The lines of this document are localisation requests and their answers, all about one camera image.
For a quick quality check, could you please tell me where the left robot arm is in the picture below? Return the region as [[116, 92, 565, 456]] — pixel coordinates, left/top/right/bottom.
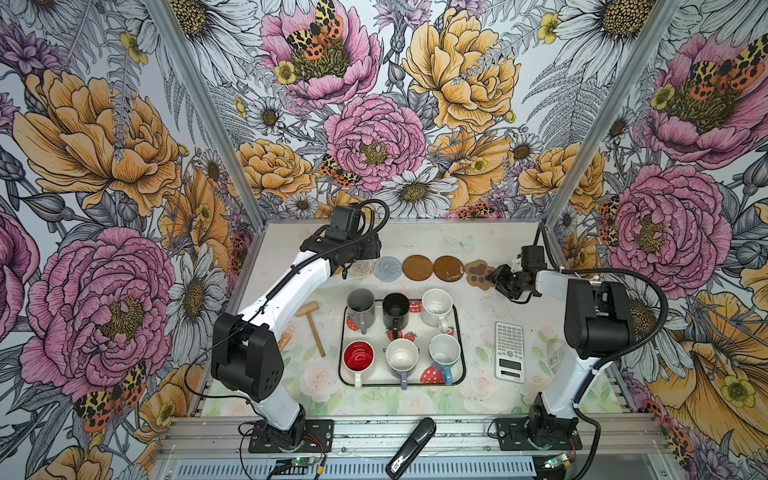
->
[[210, 199, 390, 451]]

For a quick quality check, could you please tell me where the black mug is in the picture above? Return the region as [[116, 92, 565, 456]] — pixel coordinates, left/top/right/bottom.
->
[[382, 293, 410, 340]]

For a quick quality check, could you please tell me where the white mug purple handle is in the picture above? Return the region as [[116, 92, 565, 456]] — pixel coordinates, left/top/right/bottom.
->
[[385, 338, 419, 390]]

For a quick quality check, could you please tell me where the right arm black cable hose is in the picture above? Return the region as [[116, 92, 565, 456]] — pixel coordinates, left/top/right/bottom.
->
[[539, 223, 670, 480]]

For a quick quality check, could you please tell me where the small wooden mallet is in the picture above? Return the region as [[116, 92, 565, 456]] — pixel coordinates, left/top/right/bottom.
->
[[295, 301, 326, 358]]

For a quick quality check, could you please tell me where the scratched brown wooden coaster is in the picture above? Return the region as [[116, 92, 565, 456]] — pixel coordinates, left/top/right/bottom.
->
[[433, 255, 464, 283]]

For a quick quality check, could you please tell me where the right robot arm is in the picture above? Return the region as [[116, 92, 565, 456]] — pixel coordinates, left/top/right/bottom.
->
[[489, 245, 636, 451]]

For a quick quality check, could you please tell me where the black stapler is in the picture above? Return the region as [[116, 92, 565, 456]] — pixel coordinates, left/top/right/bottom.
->
[[385, 417, 437, 480]]

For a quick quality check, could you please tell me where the plain brown wooden coaster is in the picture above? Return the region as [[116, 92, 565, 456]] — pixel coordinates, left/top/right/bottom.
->
[[402, 254, 433, 282]]

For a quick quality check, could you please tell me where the grey mug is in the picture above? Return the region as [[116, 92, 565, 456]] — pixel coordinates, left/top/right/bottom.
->
[[346, 289, 376, 335]]

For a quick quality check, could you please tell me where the red inside white mug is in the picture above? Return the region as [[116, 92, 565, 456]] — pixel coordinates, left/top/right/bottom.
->
[[342, 340, 375, 389]]

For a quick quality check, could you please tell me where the grey woven coaster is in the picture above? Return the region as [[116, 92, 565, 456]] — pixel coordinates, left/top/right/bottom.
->
[[373, 256, 403, 283]]

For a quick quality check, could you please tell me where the white calculator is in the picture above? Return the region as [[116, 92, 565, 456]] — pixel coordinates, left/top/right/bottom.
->
[[494, 322, 525, 384]]

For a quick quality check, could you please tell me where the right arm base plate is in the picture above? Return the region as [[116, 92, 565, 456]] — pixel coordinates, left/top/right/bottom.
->
[[490, 417, 583, 451]]

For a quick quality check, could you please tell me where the multicolour zigzag woven coaster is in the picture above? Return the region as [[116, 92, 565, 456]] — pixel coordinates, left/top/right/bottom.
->
[[348, 260, 375, 279]]

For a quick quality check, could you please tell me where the white mug blue handle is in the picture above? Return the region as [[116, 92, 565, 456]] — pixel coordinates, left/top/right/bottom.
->
[[429, 333, 462, 386]]

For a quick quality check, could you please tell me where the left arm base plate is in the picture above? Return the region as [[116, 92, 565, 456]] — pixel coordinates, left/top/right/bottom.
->
[[248, 419, 335, 454]]

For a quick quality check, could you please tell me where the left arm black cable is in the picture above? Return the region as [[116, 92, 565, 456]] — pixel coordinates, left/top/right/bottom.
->
[[182, 199, 391, 400]]

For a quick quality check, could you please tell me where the cork paw print coaster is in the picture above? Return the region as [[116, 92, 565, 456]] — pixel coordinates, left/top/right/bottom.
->
[[464, 259, 495, 291]]

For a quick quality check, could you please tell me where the white strawberry tray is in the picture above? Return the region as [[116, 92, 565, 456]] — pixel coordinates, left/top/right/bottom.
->
[[338, 299, 466, 390]]

